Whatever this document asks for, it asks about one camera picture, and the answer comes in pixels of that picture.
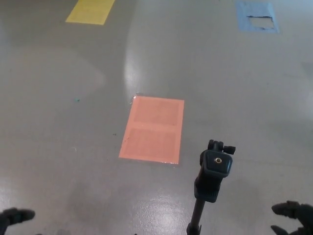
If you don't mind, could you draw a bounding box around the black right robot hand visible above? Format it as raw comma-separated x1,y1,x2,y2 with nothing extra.
270,201,313,235

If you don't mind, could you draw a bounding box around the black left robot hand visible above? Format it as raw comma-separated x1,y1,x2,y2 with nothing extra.
0,208,36,235

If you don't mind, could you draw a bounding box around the black phone stand tripod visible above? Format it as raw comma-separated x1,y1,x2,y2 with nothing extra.
186,139,237,235

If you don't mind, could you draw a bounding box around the orange floor marker sheet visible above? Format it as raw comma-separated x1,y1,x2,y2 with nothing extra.
118,95,185,165

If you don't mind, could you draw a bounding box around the torn blue floor marker sheet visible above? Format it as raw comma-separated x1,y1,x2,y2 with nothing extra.
235,0,280,34

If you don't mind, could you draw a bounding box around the yellow floor marker sheet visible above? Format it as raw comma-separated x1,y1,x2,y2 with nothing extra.
65,0,115,25

